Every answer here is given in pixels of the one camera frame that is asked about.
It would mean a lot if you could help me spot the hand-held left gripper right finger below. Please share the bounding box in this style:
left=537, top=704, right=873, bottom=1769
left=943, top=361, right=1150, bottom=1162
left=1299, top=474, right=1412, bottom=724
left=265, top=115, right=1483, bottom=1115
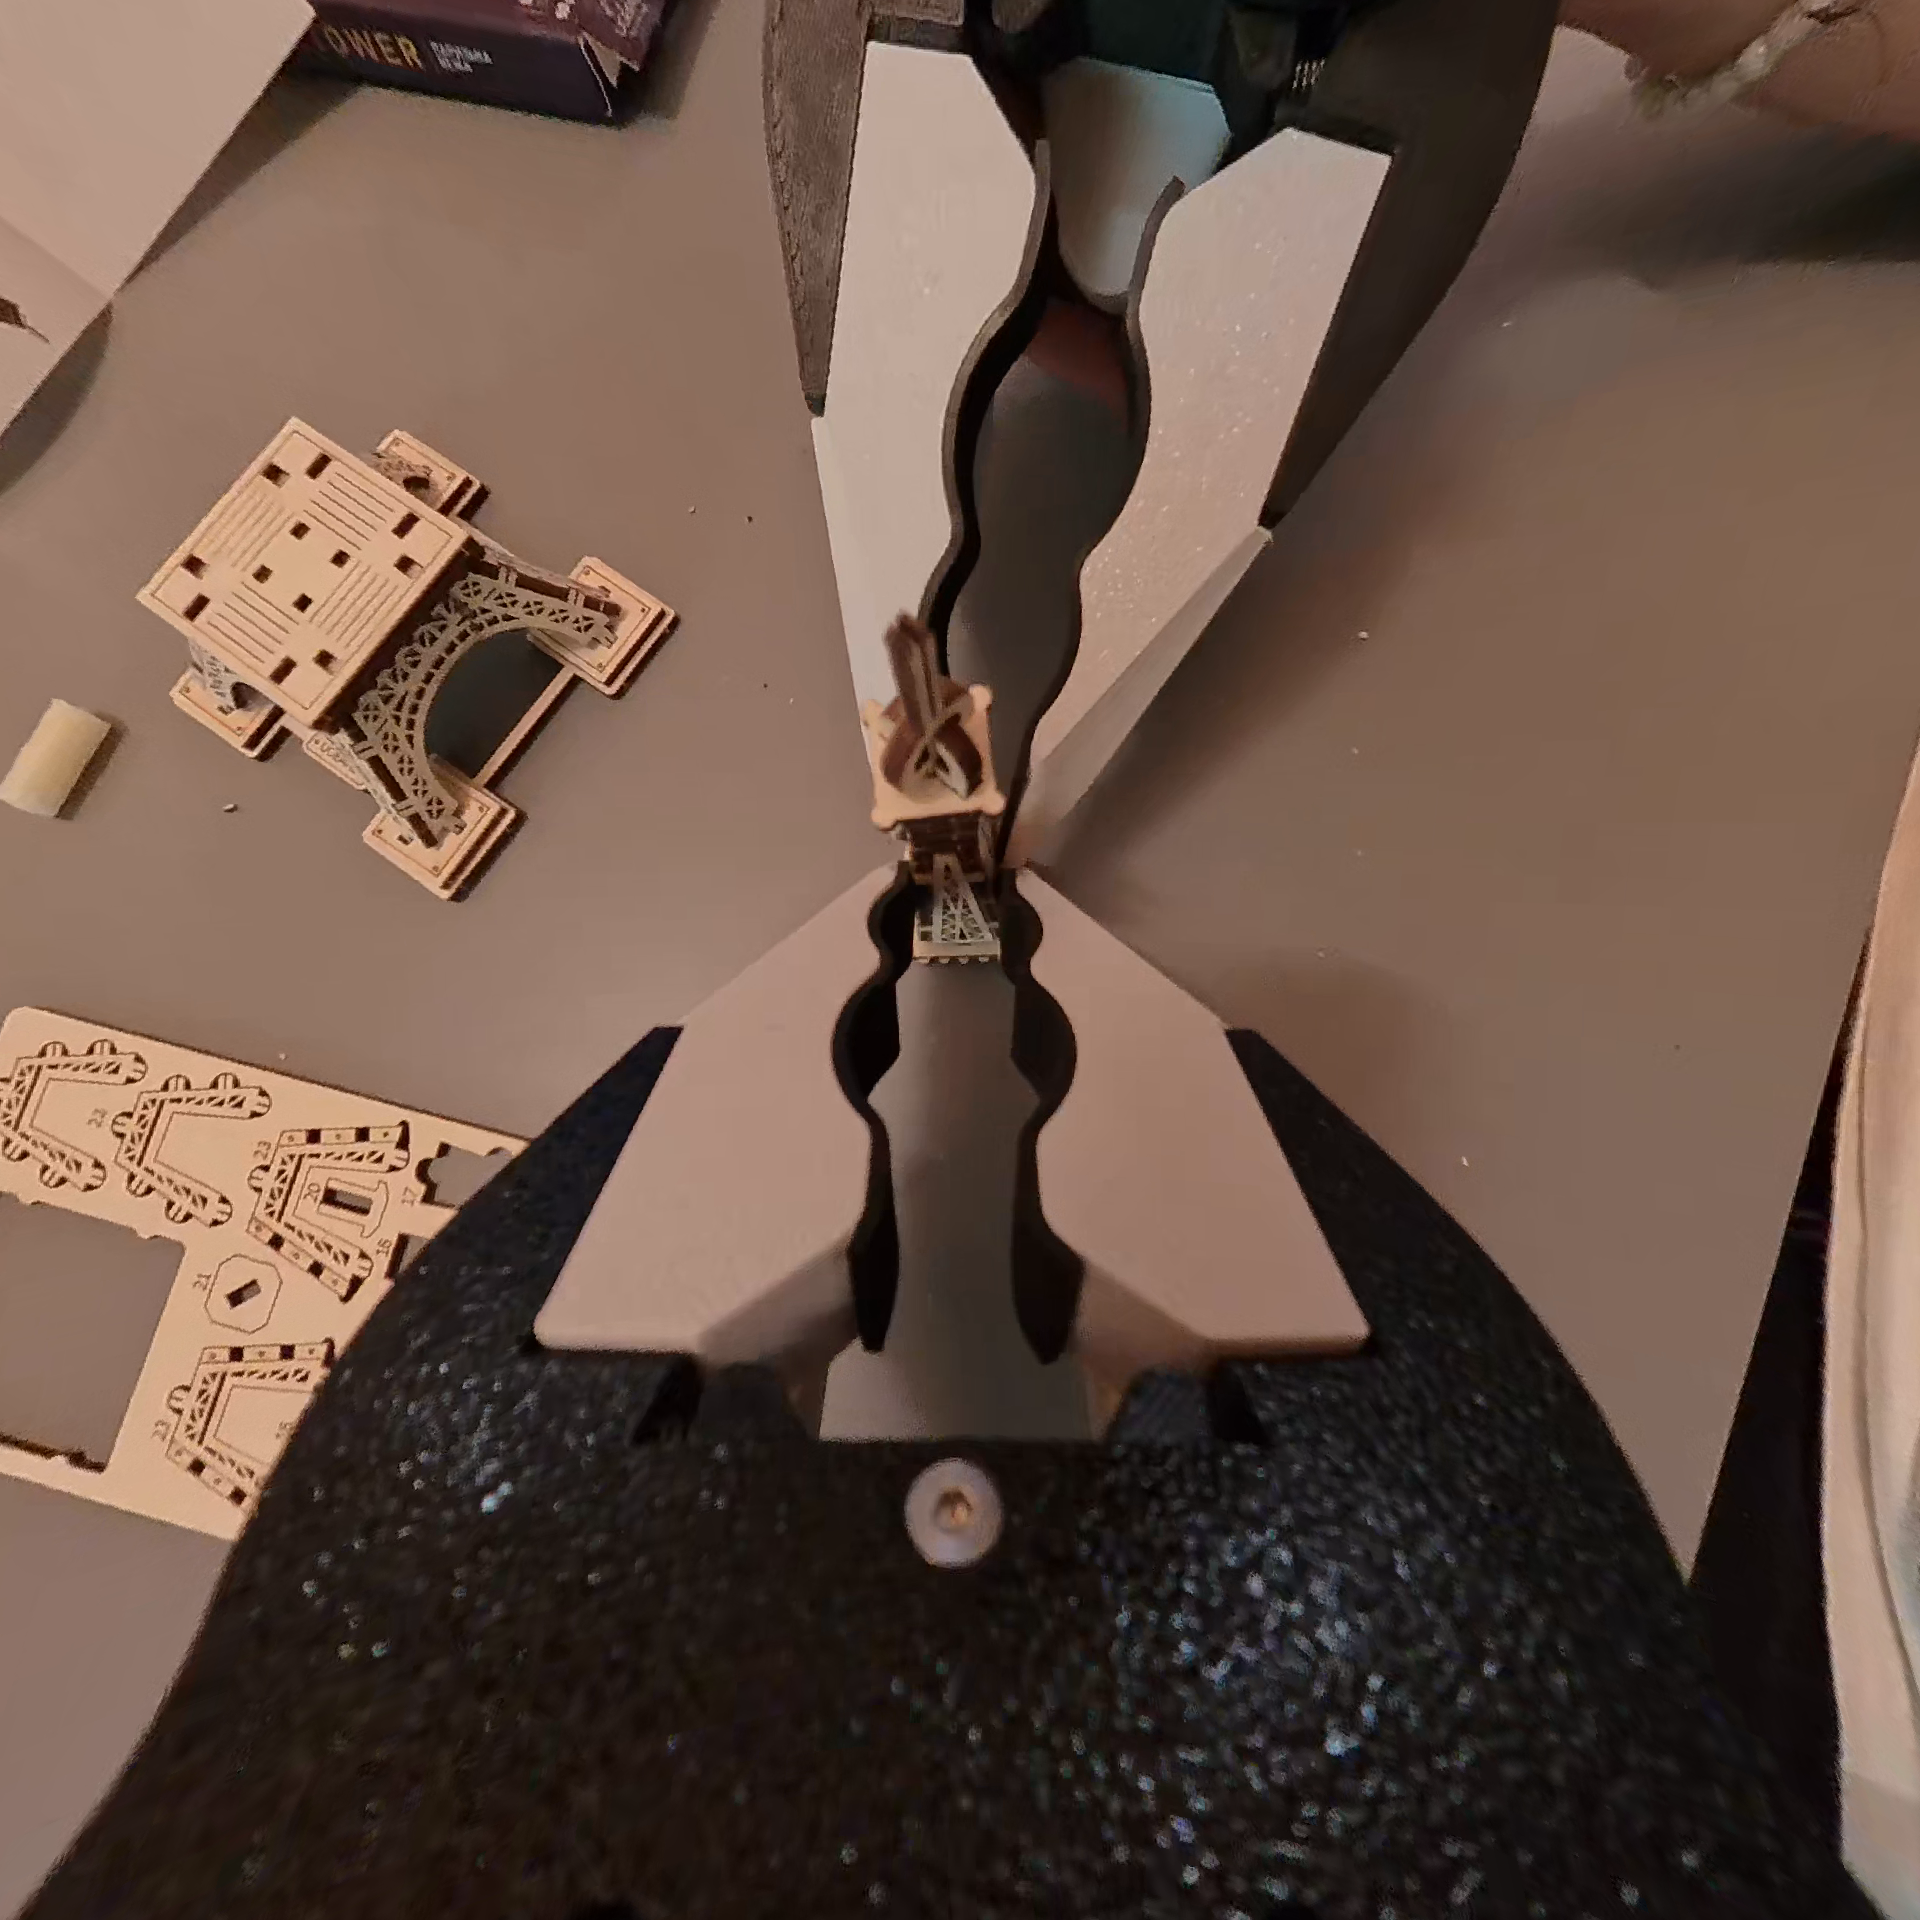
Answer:
left=992, top=879, right=1376, bottom=1378

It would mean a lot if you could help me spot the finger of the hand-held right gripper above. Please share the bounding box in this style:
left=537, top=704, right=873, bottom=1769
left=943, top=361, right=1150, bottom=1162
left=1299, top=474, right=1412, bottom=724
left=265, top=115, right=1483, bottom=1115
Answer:
left=807, top=37, right=1051, bottom=737
left=992, top=139, right=1395, bottom=868

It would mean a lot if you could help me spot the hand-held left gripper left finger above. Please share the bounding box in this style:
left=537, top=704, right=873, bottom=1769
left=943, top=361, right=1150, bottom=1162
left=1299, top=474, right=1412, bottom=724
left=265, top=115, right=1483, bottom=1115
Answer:
left=532, top=867, right=921, bottom=1375

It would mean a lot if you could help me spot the wooden tower model spire section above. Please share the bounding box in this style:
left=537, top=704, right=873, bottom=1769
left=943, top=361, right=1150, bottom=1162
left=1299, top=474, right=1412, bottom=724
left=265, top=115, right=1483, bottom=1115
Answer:
left=857, top=609, right=1011, bottom=970

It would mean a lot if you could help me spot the person's right forearm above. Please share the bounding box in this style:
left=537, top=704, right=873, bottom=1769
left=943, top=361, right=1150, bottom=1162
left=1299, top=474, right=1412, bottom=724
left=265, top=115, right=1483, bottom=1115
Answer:
left=1560, top=0, right=1920, bottom=153

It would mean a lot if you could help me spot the grey desk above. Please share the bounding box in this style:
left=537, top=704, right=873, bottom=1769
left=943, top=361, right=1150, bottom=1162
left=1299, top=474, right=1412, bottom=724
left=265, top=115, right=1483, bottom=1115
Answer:
left=0, top=0, right=1920, bottom=1920

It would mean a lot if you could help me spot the purple cardboard box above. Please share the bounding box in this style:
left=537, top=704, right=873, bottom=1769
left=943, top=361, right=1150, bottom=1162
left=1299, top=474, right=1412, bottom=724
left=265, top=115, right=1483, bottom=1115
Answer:
left=294, top=0, right=706, bottom=125

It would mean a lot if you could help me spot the wooden sheet with arch parts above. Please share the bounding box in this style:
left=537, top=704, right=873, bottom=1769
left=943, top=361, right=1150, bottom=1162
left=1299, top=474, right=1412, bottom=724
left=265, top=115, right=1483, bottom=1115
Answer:
left=0, top=1005, right=530, bottom=1543

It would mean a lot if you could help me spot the wooden tower model base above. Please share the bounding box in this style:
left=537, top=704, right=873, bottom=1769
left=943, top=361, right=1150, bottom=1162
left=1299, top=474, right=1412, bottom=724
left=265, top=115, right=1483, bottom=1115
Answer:
left=136, top=417, right=682, bottom=903

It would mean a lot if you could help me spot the small cream wax piece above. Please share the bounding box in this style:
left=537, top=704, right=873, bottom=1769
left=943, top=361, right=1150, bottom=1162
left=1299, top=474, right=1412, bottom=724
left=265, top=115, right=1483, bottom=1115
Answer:
left=0, top=697, right=114, bottom=818

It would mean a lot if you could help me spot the paper instruction sheet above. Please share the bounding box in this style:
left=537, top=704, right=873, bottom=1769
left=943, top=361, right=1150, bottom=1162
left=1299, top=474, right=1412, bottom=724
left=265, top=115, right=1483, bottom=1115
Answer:
left=0, top=0, right=321, bottom=442

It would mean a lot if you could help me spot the pearl bead bracelet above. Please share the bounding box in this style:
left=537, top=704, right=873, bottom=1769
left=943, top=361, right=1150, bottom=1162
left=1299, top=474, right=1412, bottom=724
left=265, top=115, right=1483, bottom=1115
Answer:
left=1627, top=0, right=1878, bottom=122

